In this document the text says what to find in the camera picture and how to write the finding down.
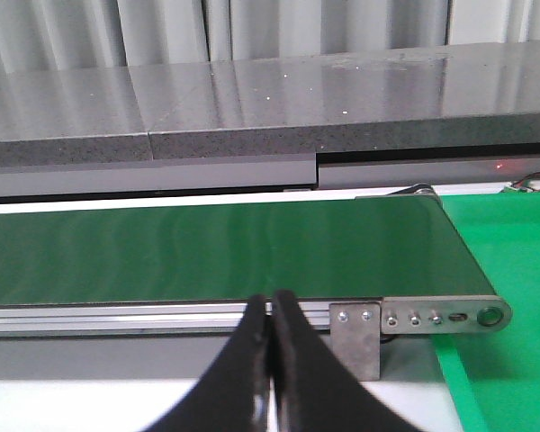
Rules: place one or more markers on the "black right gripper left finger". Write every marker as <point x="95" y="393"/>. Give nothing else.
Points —
<point x="233" y="393"/>

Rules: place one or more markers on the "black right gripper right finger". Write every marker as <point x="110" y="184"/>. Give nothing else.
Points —
<point x="313" y="390"/>

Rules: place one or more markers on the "steel conveyor end plate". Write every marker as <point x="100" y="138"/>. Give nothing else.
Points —
<point x="427" y="315"/>

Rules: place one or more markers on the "green conveyor belt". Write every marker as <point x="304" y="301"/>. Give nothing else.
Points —
<point x="380" y="246"/>

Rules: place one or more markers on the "bright green mat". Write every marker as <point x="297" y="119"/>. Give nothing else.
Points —
<point x="494" y="378"/>

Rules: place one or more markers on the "grey cabinet front panel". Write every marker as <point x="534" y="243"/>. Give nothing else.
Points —
<point x="288" y="171"/>

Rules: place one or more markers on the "dark granite countertop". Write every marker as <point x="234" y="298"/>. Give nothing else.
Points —
<point x="461" y="96"/>

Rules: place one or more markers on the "white pleated curtain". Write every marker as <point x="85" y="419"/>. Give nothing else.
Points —
<point x="59" y="35"/>

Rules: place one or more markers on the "steel conveyor support bracket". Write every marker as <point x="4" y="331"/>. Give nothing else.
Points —
<point x="355" y="334"/>

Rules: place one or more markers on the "aluminium conveyor side rail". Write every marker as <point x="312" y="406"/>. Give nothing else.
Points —
<point x="180" y="318"/>

